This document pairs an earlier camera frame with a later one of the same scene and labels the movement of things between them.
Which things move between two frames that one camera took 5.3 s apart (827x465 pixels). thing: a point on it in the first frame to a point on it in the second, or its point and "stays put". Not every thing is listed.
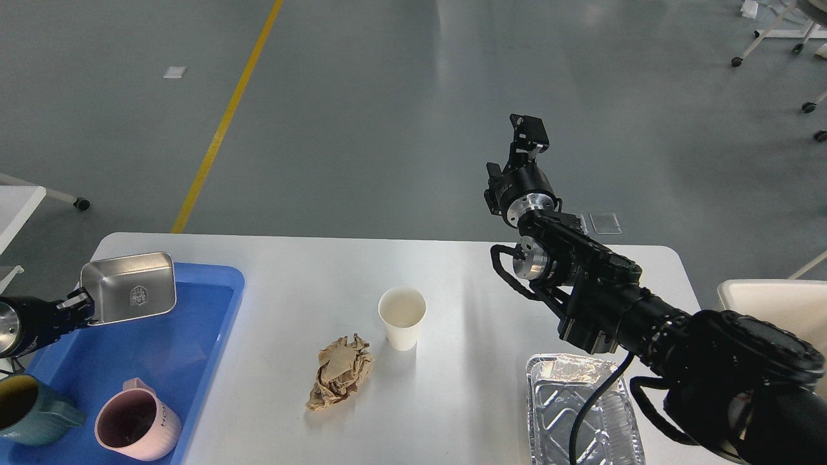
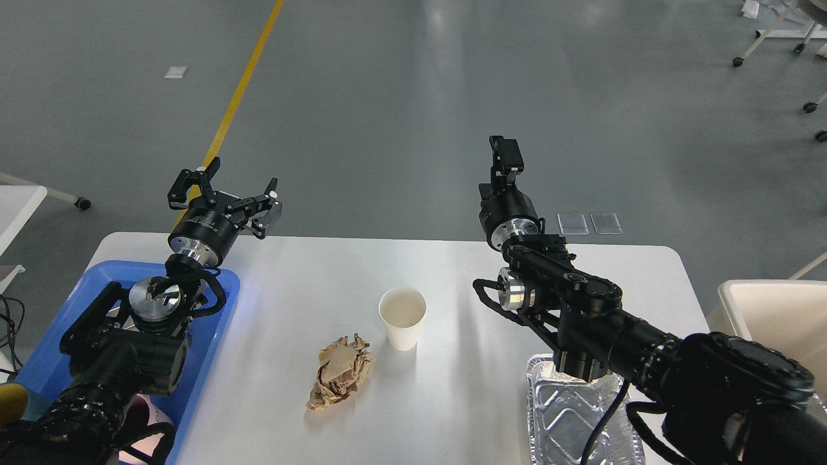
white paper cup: x=402 y=310 stays put
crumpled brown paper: x=341 y=367 stays put
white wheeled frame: x=804 y=33 stays put
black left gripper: x=27 y=323 to x=205 y=234
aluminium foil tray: x=559 y=387 stays put
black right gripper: x=524 y=185 to x=508 y=212
